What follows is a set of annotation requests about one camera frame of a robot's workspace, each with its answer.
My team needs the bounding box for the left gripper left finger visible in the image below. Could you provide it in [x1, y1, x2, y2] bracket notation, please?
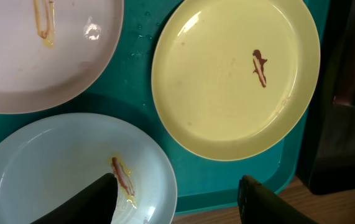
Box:
[32, 173, 118, 224]

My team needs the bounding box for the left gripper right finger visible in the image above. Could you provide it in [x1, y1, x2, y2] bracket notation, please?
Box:
[237, 175, 315, 224]

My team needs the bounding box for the light blue plate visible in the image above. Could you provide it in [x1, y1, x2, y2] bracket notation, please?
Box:
[0, 113, 177, 223]

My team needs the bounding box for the yellow green plate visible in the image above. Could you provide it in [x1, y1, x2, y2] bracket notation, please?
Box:
[151, 0, 320, 161]

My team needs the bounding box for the teal plastic tray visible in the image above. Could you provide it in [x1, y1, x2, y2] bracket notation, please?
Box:
[0, 0, 330, 216]

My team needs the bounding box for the black plastic tray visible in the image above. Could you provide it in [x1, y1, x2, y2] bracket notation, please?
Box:
[297, 0, 355, 195]

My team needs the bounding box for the white pink plate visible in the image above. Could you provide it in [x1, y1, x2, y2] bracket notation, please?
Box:
[0, 0, 124, 114]

